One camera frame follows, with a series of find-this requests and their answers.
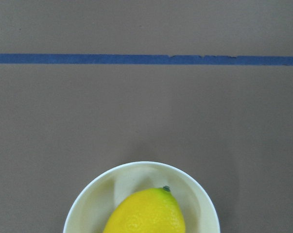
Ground yellow lemon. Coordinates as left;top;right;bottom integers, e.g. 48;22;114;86
103;186;186;233

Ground white plastic bowl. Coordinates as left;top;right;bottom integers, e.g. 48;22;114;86
63;161;221;233

